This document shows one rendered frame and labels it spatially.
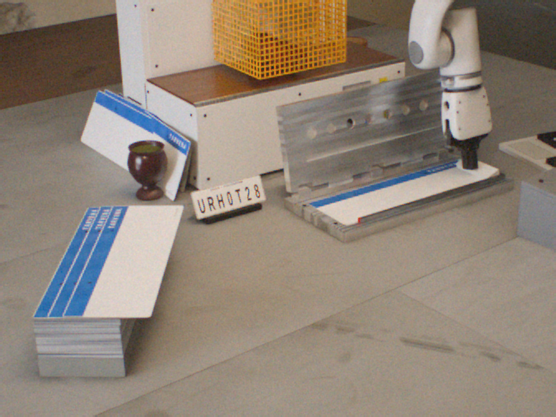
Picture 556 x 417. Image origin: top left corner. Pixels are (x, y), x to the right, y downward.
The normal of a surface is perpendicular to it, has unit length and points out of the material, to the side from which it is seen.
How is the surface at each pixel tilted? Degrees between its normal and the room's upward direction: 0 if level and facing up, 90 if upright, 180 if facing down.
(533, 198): 90
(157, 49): 90
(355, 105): 79
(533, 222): 90
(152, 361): 0
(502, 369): 0
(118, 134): 63
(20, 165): 0
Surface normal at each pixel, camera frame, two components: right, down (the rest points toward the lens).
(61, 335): -0.04, 0.41
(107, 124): -0.74, -0.19
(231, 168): 0.55, 0.33
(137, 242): -0.02, -0.91
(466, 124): 0.51, 0.12
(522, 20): -0.79, 0.26
